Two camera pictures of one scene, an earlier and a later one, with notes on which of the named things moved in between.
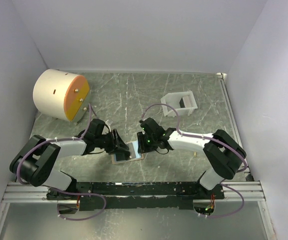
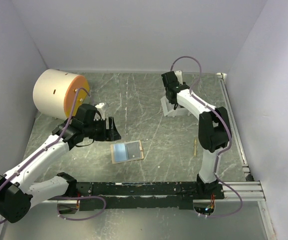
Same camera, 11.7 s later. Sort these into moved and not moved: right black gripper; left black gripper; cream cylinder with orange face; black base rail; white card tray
Moved: left black gripper; right black gripper
Not moved: cream cylinder with orange face; white card tray; black base rail
